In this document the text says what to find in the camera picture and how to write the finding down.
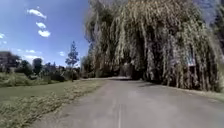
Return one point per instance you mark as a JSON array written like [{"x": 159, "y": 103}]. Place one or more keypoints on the green bushes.
[{"x": 16, "y": 80}]

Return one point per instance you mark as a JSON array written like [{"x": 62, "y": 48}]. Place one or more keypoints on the large weeping willow tree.
[{"x": 156, "y": 40}]

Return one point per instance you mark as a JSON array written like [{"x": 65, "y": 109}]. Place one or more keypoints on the grey asphalt path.
[{"x": 133, "y": 103}]

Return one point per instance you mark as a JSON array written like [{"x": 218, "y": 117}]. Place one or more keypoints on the row of dark trees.
[{"x": 23, "y": 66}]

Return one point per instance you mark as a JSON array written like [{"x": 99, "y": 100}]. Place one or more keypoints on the tall slender tree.
[{"x": 72, "y": 56}]

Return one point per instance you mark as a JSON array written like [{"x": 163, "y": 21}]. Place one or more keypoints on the green grass field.
[{"x": 30, "y": 96}]

